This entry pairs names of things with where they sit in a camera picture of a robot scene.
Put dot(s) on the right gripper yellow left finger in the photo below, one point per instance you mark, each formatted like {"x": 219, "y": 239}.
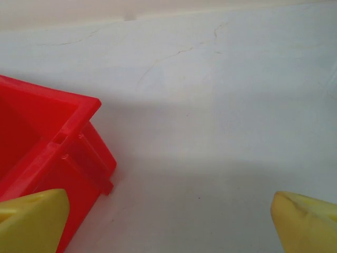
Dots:
{"x": 31, "y": 224}

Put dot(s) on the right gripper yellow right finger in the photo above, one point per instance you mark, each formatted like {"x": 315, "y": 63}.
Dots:
{"x": 310, "y": 226}

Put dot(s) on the red plastic bin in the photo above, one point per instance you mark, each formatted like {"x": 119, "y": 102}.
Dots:
{"x": 39, "y": 126}

